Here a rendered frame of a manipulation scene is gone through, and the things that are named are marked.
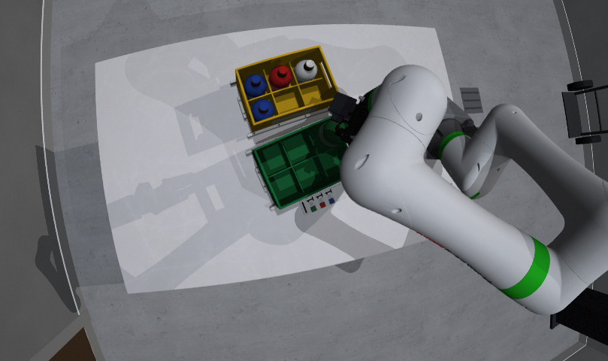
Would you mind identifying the green divided crate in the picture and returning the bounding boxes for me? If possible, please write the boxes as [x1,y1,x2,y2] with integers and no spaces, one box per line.
[253,117,348,210]

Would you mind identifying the yellow divided crate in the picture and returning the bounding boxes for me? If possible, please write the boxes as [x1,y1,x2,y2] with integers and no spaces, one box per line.
[235,48,334,132]

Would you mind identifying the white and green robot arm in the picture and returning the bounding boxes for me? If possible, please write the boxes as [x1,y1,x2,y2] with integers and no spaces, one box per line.
[340,65,608,315]

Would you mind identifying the blue bottle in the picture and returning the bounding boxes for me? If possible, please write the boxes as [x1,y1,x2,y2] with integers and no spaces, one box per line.
[251,99,274,123]
[244,74,267,100]

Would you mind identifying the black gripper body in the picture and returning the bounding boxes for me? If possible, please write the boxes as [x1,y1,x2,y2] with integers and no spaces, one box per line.
[353,104,362,135]

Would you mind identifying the white pick list strip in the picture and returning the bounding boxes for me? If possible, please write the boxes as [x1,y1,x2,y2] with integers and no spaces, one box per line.
[299,184,346,215]

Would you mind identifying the white bottle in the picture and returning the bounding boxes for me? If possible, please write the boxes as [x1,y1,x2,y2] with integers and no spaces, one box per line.
[293,59,318,84]

